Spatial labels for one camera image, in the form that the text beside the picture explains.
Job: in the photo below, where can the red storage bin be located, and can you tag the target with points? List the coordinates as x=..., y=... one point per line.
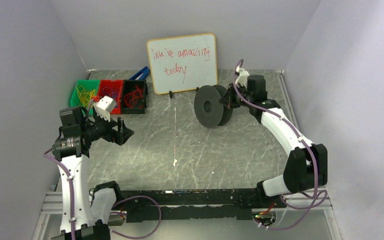
x=112, y=88

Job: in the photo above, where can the green storage bin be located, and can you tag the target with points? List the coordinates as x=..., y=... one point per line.
x=83, y=92

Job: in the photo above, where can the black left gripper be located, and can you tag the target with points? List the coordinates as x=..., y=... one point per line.
x=113, y=131

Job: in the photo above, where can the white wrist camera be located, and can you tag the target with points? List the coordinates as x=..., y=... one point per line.
x=241, y=76
x=104, y=106

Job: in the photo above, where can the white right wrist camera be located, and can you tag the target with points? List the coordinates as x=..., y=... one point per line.
x=241, y=76

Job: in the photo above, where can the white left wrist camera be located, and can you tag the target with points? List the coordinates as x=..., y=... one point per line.
x=104, y=106

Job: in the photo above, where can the yellow framed whiteboard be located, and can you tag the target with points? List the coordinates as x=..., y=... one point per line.
x=182, y=63

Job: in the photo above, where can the black storage bin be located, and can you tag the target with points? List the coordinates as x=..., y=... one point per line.
x=134, y=97

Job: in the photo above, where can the blue tool behind bins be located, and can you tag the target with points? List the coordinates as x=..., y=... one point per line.
x=141, y=74

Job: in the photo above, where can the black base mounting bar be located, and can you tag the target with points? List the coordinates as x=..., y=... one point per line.
x=151, y=205

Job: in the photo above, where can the black perforated cable spool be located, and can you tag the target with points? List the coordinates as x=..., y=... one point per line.
x=207, y=107

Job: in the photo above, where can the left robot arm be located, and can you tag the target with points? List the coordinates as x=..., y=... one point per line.
x=83, y=219

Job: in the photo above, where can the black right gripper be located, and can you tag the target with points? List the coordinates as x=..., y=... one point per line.
x=231, y=96

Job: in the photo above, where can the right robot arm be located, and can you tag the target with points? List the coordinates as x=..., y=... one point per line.
x=307, y=164

